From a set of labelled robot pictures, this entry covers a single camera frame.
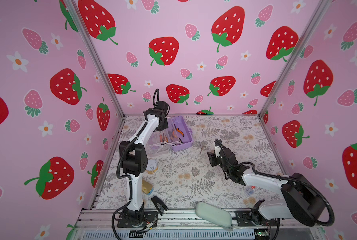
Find orange handled long-nose pliers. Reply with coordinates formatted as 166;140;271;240
172;128;184;144

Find purple plastic tool box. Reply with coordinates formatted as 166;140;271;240
145;116;193;156

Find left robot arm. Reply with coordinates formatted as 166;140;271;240
116;101;170;225

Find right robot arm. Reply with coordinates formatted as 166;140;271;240
207;142;335;227

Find small clear screw bag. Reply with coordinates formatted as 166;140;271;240
244;186;256;196

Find rectangular gold fish tin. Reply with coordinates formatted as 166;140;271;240
141;180;153;195

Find small black clip device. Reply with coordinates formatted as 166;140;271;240
151;196;168;216

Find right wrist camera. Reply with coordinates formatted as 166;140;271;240
214;147;221;158

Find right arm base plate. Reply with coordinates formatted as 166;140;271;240
232;211;277;227

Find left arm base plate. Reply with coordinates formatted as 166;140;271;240
116;212;159;228

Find aluminium front rail frame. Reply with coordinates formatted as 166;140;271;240
70;210;328;240

